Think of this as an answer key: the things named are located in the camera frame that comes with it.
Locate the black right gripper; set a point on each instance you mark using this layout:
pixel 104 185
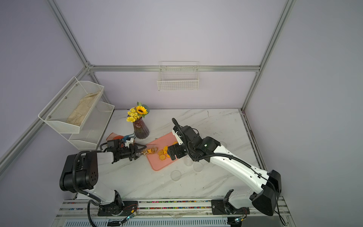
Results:
pixel 173 151

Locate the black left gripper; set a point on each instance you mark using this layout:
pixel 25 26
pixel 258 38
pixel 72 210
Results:
pixel 135 148

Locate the brown and orange cookies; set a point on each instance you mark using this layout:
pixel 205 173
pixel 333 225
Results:
pixel 149 151

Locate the clear jar with orange cookies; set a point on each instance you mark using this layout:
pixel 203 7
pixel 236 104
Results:
pixel 188 161

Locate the clear jar with brown cookies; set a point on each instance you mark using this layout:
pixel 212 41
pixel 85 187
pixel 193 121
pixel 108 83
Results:
pixel 148 147

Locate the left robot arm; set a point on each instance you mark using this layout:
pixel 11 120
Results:
pixel 80 175

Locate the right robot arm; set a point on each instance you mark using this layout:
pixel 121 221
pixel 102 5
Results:
pixel 266 186

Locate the pink plastic tray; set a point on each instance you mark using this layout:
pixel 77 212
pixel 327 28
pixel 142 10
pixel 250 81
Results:
pixel 166 140

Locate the red rubber glove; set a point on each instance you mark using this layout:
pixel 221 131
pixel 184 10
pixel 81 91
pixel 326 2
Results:
pixel 114 136

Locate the yellow sunflower bouquet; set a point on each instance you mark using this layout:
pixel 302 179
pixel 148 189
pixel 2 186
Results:
pixel 137 112

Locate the beige cloth in basket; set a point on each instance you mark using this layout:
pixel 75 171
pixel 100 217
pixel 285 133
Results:
pixel 79 114

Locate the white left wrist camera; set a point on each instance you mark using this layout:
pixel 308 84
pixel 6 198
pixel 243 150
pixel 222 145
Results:
pixel 129 142

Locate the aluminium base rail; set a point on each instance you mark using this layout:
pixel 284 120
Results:
pixel 196 212

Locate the white wire wall basket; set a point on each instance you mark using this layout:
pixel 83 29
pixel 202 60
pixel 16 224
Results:
pixel 178 75

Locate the white mesh wall basket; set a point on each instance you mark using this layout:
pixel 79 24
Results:
pixel 87 136

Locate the aluminium frame profile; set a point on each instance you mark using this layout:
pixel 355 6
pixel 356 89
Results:
pixel 22 143

